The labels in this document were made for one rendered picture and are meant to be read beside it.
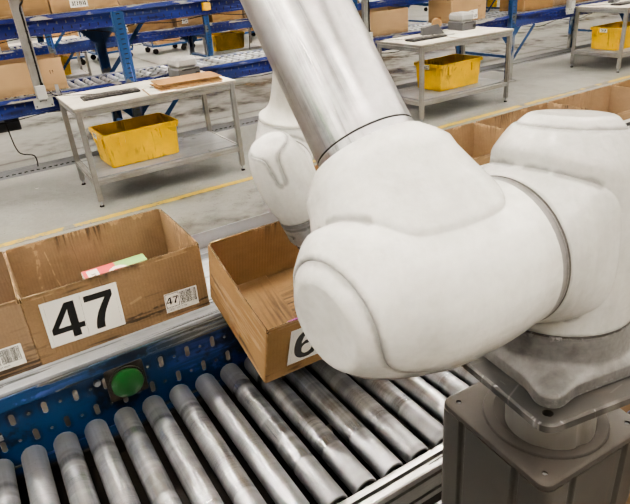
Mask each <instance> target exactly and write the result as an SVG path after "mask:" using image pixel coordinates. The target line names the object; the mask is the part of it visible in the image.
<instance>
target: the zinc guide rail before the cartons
mask: <svg viewBox="0 0 630 504"><path fill-rule="evenodd" d="M220 316H222V314H221V312H220V311H219V309H218V308H217V306H216V305H215V303H213V304H211V305H208V306H205V307H202V308H199V309H197V310H194V311H191V312H188V313H186V314H183V315H180V316H177V317H175V318H172V319H169V320H166V321H164V322H161V323H158V324H155V325H153V326H150V327H147V328H144V329H142V330H139V331H136V332H133V333H131V334H128V335H125V336H122V337H120V338H117V339H114V340H111V341H109V342H106V343H103V344H100V345H98V346H95V347H92V348H89V349H87V350H84V351H81V352H78V353H76V354H73V355H70V356H67V357H65V358H62V359H59V360H56V361H53V362H51V363H48V364H45V365H42V366H40V367H37V368H34V369H31V370H29V371H26V372H23V373H20V374H18V375H15V376H12V377H9V378H7V379H4V380H1V381H0V399H1V398H4V397H7V396H9V395H12V394H15V393H17V392H20V391H23V390H25V389H28V388H31V387H33V386H36V385H39V384H41V383H44V382H47V381H49V380H52V379H55V378H57V377H60V376H63V375H65V374H68V373H71V372H73V371H76V370H79V369H81V368H84V367H87V366H89V365H92V364H95V363H97V362H100V361H103V360H105V359H108V358H111V357H113V356H116V355H119V354H121V353H124V352H127V351H129V350H132V349H134V348H137V347H140V346H142V345H145V344H148V343H150V342H153V341H156V340H158V339H161V338H164V337H166V336H169V335H172V334H174V333H177V332H180V331H182V330H185V329H188V328H190V327H193V326H196V325H198V324H201V323H204V322H206V321H209V320H212V319H214V318H217V317H220Z"/></svg>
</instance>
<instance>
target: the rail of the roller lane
mask: <svg viewBox="0 0 630 504"><path fill-rule="evenodd" d="M442 459H443V442H442V443H441V444H439V445H437V446H436V447H434V448H432V449H431V450H429V451H427V452H425V453H424V454H422V455H420V456H419V457H417V458H415V459H413V460H412V461H410V462H408V463H407V464H405V465H403V466H402V467H400V468H398V469H396V470H395V471H393V472H391V473H390V474H388V475H386V476H384V477H383V478H381V479H379V480H378V481H376V482H374V483H373V484H371V485H369V486H367V487H366V488H364V489H362V490H361V491H359V492H357V493H355V494H354V495H352V496H350V497H349V498H347V499H345V500H344V501H342V502H340V503H338V504H422V503H423V502H425V501H426V500H428V499H430V498H431V497H433V496H434V495H436V494H437V493H439V492H441V491H442Z"/></svg>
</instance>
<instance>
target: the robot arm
mask: <svg viewBox="0 0 630 504"><path fill-rule="evenodd" d="M240 2H241V4H242V6H243V8H244V10H245V12H246V15H247V17H248V19H249V21H250V23H251V25H252V27H253V29H254V32H255V34H256V36H257V38H258V40H259V42H260V44H261V46H262V49H263V51H264V53H265V55H266V57H267V59H268V61H269V63H270V65H271V68H272V70H273V75H272V87H271V96H270V101H269V104H268V105H267V107H266V108H264V109H263V110H261V111H260V113H259V120H258V126H257V132H256V140H255V141H254V142H253V143H252V145H251V147H250V149H249V153H248V154H249V165H250V170H251V174H252V177H253V180H254V182H255V184H256V187H257V189H258V191H259V193H260V195H261V197H262V198H263V200H264V202H265V204H266V205H267V207H268V208H269V210H270V211H271V213H272V214H274V215H275V216H276V217H277V219H278V220H279V222H280V224H281V226H282V228H283V229H284V231H285V233H286V235H287V236H288V238H289V240H290V242H291V243H293V244H294V245H295V246H297V248H298V250H299V253H298V256H297V259H296V263H295V267H294V272H293V288H294V305H295V310H296V314H297V317H298V321H299V323H300V326H301V328H302V330H303V332H304V334H305V336H306V338H307V339H308V341H309V343H310V344H311V346H312V347H313V348H314V350H315V351H316V352H317V353H318V355H319V356H320V357H321V358H322V359H323V360H324V361H325V362H326V363H328V364H329V365H330V366H332V367H333V368H335V369H336V370H338V371H341V372H343V373H347V374H351V375H353V376H356V377H360V378H365V379H373V380H393V379H405V378H412V377H418V376H423V375H428V374H434V373H439V372H444V371H448V370H452V369H454V368H457V367H459V366H462V365H464V364H467V363H469V362H471V361H474V360H476V359H478V358H480V357H482V356H484V357H485V358H487V359H488V360H489V361H490V362H492V363H493V364H494V365H496V366H497V367H498V368H499V369H501V370H502V371H503V372H505V373H506V374H507V375H508V376H510V377H511V378H512V379H514V380H515V381H516V382H517V383H519V384H520V385H521V386H523V387H524V388H525V389H526V390H527V392H528V393H529V394H530V396H531V397H532V399H533V400H534V401H535V402H536V403H537V404H538V405H540V406H542V407H545V408H551V409H556V408H561V407H563V406H565V405H566V404H567V403H568V402H569V401H570V400H572V399H573V398H575V397H576V396H578V395H581V394H584V393H586V392H589V391H592V390H594V389H597V388H600V387H602V386H605V385H608V384H610V383H613V382H616V381H618V380H621V379H624V378H626V377H629V376H630V127H628V126H627V125H626V123H625V122H624V121H623V120H622V118H621V117H620V116H618V115H616V114H613V113H609V112H602V111H592V110H573V109H548V110H536V111H531V112H528V113H527V114H525V115H524V116H523V117H521V118H520V119H519V120H518V121H516V122H513V123H512V124H511V125H510V126H509V127H508V128H507V129H506V130H505V131H504V133H503V134H502V135H501V136H500V138H499V139H498V140H497V142H496V143H495V144H494V146H493V148H492V150H491V156H490V163H489V164H487V165H485V166H484V167H483V168H482V167H481V166H480V165H479V164H478V163H476V162H475V161H474V160H473V159H472V158H471V157H470V156H469V155H468V154H467V153H466V152H465V151H464V150H463V149H462V148H461V147H460V146H459V145H458V144H457V143H456V141H455V140H454V139H453V137H452V136H451V134H450V133H448V132H446V131H444V130H442V129H439V128H437V127H434V126H432V125H428V124H425V123H422V122H419V121H414V120H413V118H412V116H411V115H410V113H409V111H408V109H407V107H406V105H405V103H404V101H403V99H402V97H401V95H400V93H399V91H398V89H397V87H396V85H395V83H394V81H393V79H392V77H391V75H390V73H389V72H388V70H387V68H386V66H385V64H384V62H383V60H382V58H381V56H380V54H379V52H378V50H377V48H376V46H375V44H374V42H373V40H372V38H371V36H370V34H369V32H368V30H367V29H366V27H365V25H364V23H363V21H362V19H361V17H360V15H359V13H358V11H357V9H356V7H355V5H354V3H353V1H352V0H240ZM313 157H314V159H315V161H316V163H317V165H318V167H319V168H318V170H317V171H316V170H315V167H314V165H313V161H312V159H313Z"/></svg>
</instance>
